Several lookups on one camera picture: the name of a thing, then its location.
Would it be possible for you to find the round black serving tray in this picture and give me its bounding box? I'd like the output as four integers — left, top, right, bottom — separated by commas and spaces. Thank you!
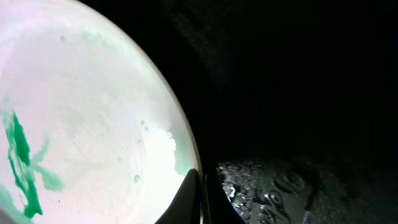
88, 1, 397, 223

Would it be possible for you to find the white plate green stain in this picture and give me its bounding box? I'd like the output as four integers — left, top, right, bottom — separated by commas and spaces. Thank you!
1, 1, 202, 223

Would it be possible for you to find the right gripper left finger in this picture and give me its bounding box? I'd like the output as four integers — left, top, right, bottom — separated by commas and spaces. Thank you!
155, 169, 201, 224

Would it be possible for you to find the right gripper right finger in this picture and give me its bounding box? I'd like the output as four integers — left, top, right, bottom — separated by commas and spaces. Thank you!
203, 174, 246, 224

